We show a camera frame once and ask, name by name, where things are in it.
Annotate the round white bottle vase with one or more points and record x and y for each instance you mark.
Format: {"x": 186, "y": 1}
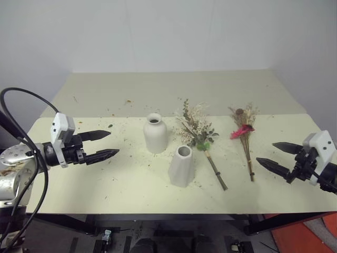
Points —
{"x": 155, "y": 134}

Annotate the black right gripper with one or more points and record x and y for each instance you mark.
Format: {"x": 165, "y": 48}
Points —
{"x": 304, "y": 164}

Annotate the dark rounded shape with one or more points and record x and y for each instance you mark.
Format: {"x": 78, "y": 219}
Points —
{"x": 143, "y": 246}

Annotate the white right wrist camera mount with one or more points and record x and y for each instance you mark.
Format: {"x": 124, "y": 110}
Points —
{"x": 322, "y": 143}

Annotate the faceted white tapered vase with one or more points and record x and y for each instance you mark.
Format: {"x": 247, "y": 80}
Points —
{"x": 182, "y": 166}

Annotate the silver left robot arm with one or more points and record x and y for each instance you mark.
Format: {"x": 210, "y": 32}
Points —
{"x": 15, "y": 171}

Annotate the black table frame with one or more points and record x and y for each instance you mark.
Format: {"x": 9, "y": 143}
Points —
{"x": 158, "y": 218}

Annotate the dried bouquet with green leaves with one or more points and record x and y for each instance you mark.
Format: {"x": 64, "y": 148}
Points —
{"x": 196, "y": 127}

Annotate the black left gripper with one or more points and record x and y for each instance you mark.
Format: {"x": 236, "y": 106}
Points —
{"x": 75, "y": 154}

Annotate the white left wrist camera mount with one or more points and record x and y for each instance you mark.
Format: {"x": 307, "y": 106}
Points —
{"x": 61, "y": 126}

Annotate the orange floor panel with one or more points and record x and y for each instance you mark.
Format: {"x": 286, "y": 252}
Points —
{"x": 302, "y": 237}

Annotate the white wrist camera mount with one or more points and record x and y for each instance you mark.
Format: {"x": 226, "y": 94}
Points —
{"x": 322, "y": 143}
{"x": 61, "y": 126}

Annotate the dried bouquet with pink flower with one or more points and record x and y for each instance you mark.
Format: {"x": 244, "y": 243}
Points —
{"x": 245, "y": 131}

